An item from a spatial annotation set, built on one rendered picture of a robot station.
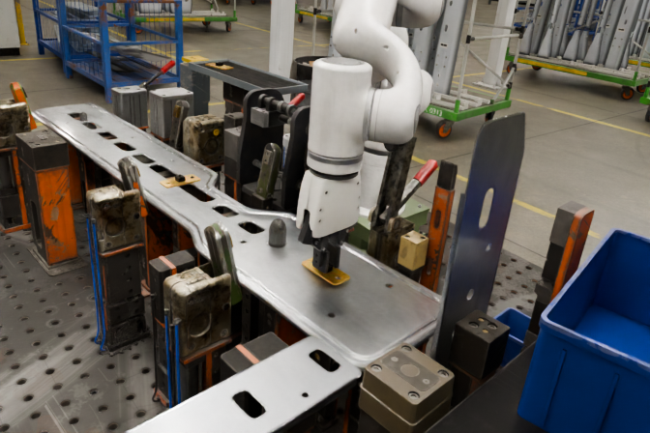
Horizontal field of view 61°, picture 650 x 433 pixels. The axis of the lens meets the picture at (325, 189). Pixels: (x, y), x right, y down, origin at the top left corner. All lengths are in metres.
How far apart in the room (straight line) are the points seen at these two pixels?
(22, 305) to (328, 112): 0.92
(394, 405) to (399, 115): 0.37
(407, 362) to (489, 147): 0.26
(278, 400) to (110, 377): 0.57
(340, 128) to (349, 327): 0.28
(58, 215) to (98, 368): 0.45
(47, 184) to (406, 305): 0.93
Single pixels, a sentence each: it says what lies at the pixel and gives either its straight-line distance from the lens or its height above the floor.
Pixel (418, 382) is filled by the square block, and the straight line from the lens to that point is 0.66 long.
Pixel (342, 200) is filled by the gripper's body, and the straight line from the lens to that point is 0.85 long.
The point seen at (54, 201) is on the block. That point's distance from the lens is 1.49.
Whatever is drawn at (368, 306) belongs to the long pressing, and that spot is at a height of 1.00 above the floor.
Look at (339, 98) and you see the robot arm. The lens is 0.77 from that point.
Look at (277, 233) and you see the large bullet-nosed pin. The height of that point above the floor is 1.03.
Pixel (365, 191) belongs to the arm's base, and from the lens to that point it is 1.61.
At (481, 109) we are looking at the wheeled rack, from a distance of 5.36.
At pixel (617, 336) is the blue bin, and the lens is 0.89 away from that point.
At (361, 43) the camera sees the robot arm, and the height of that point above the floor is 1.36.
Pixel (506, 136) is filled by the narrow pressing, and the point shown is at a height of 1.31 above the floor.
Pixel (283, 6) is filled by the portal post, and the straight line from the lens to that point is 5.15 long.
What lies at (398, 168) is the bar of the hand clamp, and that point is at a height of 1.16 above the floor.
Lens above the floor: 1.49
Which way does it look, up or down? 23 degrees down
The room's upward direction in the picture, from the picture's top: 5 degrees clockwise
